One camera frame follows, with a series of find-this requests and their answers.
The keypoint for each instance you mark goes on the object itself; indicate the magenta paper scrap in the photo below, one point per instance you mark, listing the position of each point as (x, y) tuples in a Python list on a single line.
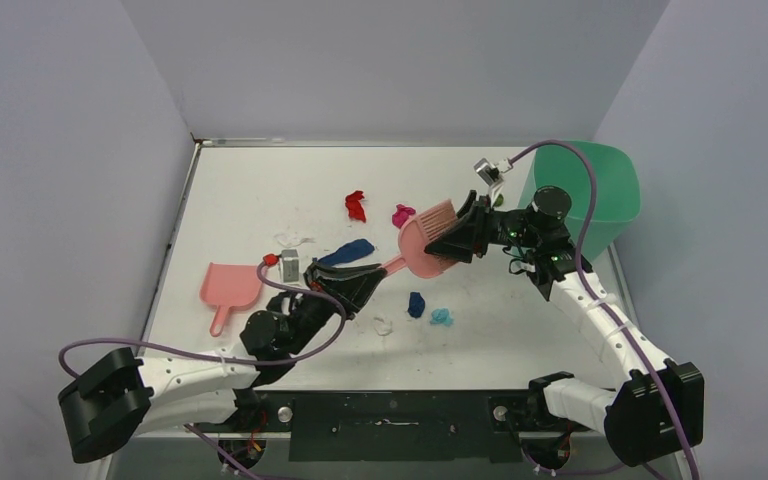
[(401, 215)]

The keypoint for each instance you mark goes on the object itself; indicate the small dark blue paper scrap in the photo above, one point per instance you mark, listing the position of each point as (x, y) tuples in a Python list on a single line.
[(416, 305)]

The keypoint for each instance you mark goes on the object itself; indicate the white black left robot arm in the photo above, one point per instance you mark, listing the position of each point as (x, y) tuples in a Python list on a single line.
[(124, 394)]

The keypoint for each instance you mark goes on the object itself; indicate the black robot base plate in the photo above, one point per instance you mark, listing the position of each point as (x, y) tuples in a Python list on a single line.
[(383, 426)]

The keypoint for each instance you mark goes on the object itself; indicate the light blue paper scrap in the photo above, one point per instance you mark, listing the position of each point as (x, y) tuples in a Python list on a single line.
[(441, 316)]

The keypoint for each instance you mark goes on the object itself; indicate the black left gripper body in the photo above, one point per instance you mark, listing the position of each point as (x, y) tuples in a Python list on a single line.
[(313, 311)]

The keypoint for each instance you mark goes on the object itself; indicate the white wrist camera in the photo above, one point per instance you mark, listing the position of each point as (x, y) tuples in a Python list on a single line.
[(488, 172), (290, 266)]

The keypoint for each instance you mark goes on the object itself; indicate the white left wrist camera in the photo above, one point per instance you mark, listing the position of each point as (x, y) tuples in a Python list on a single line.
[(290, 266)]

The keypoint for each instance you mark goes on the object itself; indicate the white paper scrap left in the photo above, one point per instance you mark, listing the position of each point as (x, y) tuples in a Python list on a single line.
[(291, 241)]

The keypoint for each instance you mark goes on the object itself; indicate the white paper scrap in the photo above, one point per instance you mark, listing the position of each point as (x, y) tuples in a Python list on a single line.
[(291, 241), (383, 326)]

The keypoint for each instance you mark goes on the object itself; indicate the white paper scrap front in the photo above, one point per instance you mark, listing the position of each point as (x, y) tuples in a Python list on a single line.
[(383, 326)]

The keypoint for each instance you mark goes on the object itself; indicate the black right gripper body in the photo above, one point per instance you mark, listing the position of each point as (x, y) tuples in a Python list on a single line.
[(481, 225)]

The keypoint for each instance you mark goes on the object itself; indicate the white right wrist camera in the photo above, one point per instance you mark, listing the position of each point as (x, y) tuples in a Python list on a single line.
[(488, 172)]

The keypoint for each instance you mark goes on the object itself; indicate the pink dustpan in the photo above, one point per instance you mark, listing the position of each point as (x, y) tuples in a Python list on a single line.
[(229, 287)]

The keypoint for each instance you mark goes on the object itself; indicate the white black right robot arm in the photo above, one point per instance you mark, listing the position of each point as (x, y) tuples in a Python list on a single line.
[(655, 406)]

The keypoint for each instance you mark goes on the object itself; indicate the long dark blue paper scrap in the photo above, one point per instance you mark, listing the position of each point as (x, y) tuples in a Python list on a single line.
[(349, 252)]

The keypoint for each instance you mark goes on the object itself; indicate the red paper scrap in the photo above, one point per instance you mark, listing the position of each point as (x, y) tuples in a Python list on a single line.
[(354, 206)]

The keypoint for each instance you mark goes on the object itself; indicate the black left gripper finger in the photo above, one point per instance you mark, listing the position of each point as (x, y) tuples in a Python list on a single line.
[(318, 271), (353, 294)]

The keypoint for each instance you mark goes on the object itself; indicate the pink hand broom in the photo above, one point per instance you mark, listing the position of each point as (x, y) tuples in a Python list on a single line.
[(415, 235)]

